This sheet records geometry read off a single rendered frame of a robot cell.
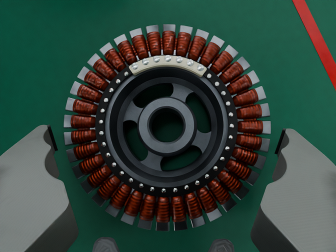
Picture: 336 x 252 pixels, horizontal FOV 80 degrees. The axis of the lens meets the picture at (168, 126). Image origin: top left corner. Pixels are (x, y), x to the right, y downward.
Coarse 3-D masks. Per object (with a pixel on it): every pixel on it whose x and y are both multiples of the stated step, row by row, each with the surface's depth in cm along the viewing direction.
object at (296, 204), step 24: (288, 144) 10; (288, 168) 8; (312, 168) 8; (264, 192) 7; (288, 192) 7; (312, 192) 7; (264, 216) 6; (288, 216) 6; (312, 216) 6; (264, 240) 6; (288, 240) 5; (312, 240) 5
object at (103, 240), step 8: (96, 240) 5; (104, 240) 5; (112, 240) 5; (216, 240) 5; (224, 240) 5; (96, 248) 5; (104, 248) 5; (112, 248) 5; (216, 248) 5; (224, 248) 5; (232, 248) 5
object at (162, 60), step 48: (144, 48) 11; (192, 48) 11; (96, 96) 11; (240, 96) 10; (96, 144) 11; (144, 144) 13; (192, 144) 13; (240, 144) 10; (96, 192) 11; (144, 192) 11; (192, 192) 11; (240, 192) 11
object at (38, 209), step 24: (24, 144) 9; (48, 144) 9; (0, 168) 8; (24, 168) 8; (48, 168) 9; (0, 192) 7; (24, 192) 7; (48, 192) 7; (0, 216) 6; (24, 216) 6; (48, 216) 6; (72, 216) 7; (0, 240) 5; (24, 240) 5; (48, 240) 6; (72, 240) 7
